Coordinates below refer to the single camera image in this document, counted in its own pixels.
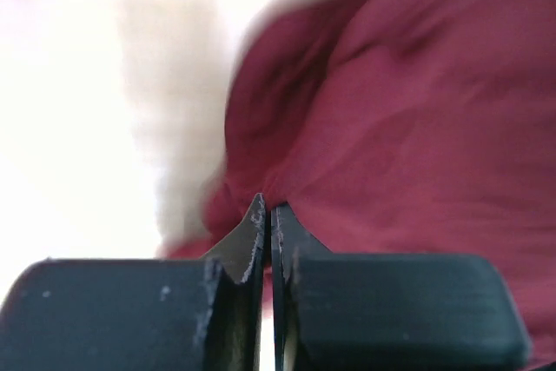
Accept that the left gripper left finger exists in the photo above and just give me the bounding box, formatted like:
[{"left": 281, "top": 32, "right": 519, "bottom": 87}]
[{"left": 1, "top": 195, "right": 266, "bottom": 371}]

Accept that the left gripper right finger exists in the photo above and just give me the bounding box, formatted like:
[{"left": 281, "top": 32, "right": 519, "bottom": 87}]
[{"left": 270, "top": 205, "right": 532, "bottom": 370}]

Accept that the dark maroon t shirt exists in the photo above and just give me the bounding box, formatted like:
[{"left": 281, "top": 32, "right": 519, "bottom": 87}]
[{"left": 169, "top": 0, "right": 555, "bottom": 365}]

